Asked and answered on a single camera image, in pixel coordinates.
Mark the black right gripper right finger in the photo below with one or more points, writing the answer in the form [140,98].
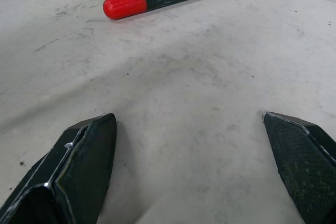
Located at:
[302,161]

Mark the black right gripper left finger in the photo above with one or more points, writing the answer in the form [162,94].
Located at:
[78,171]

